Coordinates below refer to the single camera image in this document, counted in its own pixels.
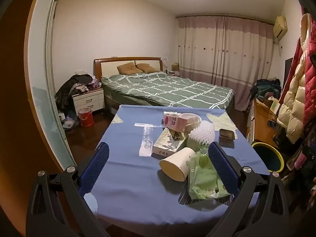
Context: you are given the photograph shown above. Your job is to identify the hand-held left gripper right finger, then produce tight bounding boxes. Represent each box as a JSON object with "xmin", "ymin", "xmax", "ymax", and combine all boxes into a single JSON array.
[{"xmin": 208, "ymin": 141, "xmax": 289, "ymax": 237}]

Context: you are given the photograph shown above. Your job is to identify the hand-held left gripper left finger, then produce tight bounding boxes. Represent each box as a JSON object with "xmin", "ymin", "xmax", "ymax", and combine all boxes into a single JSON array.
[{"xmin": 26, "ymin": 142, "xmax": 110, "ymax": 237}]

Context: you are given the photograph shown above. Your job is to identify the green plastic bag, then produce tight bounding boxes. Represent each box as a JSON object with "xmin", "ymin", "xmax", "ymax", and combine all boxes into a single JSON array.
[{"xmin": 187, "ymin": 138, "xmax": 231, "ymax": 200}]

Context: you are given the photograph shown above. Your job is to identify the white foam fruit net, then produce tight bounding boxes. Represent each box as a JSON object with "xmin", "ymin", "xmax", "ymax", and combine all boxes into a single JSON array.
[{"xmin": 189, "ymin": 120, "xmax": 215, "ymax": 145}]

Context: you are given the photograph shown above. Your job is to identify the cream paper cup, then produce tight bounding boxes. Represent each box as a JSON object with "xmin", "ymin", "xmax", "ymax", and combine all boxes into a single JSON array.
[{"xmin": 159, "ymin": 147, "xmax": 194, "ymax": 181}]

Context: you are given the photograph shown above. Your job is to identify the yellow rimmed dark bin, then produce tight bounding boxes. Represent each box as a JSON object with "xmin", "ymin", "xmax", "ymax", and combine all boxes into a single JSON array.
[{"xmin": 251, "ymin": 142, "xmax": 283, "ymax": 173}]

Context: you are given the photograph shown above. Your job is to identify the leaf print paper carton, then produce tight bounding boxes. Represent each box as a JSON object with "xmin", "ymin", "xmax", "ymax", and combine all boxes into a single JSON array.
[{"xmin": 152, "ymin": 128, "xmax": 188, "ymax": 157}]

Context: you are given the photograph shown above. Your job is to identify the white plastic bowl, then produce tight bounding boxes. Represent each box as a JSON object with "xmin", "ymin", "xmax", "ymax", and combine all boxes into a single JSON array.
[{"xmin": 179, "ymin": 113, "xmax": 201, "ymax": 129}]

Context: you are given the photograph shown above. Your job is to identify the pink milk carton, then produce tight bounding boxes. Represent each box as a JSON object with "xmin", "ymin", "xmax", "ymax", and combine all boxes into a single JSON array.
[{"xmin": 162, "ymin": 112, "xmax": 189, "ymax": 132}]

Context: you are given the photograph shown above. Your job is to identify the red bucket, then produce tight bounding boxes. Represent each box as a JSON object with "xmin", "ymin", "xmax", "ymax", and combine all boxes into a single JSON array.
[{"xmin": 78, "ymin": 108, "xmax": 94, "ymax": 127}]

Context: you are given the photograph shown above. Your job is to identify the crumpled plastic bags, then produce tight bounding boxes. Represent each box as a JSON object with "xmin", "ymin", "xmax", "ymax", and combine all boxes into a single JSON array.
[{"xmin": 59, "ymin": 112, "xmax": 79, "ymax": 130}]

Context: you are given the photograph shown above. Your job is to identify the white nightstand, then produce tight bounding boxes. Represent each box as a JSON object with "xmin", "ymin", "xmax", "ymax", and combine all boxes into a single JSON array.
[{"xmin": 72, "ymin": 87, "xmax": 105, "ymax": 115}]

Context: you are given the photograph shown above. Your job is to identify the floral tote bag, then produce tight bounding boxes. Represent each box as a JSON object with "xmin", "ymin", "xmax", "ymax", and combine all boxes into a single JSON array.
[{"xmin": 286, "ymin": 141, "xmax": 316, "ymax": 171}]

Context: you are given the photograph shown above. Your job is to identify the glass sliding wardrobe door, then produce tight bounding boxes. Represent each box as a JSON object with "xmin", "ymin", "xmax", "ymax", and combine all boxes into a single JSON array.
[{"xmin": 28, "ymin": 0, "xmax": 77, "ymax": 168}]

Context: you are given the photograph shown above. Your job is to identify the pile of dark clothes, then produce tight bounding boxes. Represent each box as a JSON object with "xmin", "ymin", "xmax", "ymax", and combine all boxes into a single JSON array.
[{"xmin": 55, "ymin": 73, "xmax": 102, "ymax": 114}]

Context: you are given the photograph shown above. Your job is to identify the heap of dark clothing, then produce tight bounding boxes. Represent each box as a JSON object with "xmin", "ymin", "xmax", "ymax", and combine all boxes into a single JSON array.
[{"xmin": 250, "ymin": 78, "xmax": 282, "ymax": 102}]

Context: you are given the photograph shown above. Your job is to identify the cream puffer jacket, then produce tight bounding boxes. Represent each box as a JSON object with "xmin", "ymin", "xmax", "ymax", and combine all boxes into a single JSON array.
[{"xmin": 277, "ymin": 13, "xmax": 313, "ymax": 144}]

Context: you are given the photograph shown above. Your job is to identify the green plaid duvet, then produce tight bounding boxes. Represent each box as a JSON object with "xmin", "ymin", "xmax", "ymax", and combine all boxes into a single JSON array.
[{"xmin": 101, "ymin": 71, "xmax": 235, "ymax": 109}]

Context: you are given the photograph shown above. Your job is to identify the wooden bed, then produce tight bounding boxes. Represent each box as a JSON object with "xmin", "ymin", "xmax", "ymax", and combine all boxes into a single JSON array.
[{"xmin": 93, "ymin": 57, "xmax": 235, "ymax": 110}]

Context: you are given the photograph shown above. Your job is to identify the brown pillow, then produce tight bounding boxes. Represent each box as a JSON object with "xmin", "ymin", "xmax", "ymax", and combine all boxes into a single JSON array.
[
  {"xmin": 117, "ymin": 63, "xmax": 144, "ymax": 74},
  {"xmin": 136, "ymin": 63, "xmax": 158, "ymax": 73}
]

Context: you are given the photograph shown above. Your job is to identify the pink and cream curtain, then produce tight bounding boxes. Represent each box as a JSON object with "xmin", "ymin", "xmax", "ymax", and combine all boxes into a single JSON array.
[{"xmin": 176, "ymin": 15, "xmax": 274, "ymax": 111}]

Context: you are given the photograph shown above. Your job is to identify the black television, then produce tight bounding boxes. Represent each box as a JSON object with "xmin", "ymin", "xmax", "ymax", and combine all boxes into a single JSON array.
[{"xmin": 283, "ymin": 57, "xmax": 294, "ymax": 89}]

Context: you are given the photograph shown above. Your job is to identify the red puffer jacket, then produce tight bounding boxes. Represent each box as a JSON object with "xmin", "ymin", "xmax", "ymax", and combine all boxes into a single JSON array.
[{"xmin": 304, "ymin": 20, "xmax": 316, "ymax": 129}]

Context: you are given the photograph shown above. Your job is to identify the wall air conditioner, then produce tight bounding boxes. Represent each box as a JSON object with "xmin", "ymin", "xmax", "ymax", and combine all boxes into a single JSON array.
[{"xmin": 273, "ymin": 16, "xmax": 288, "ymax": 40}]

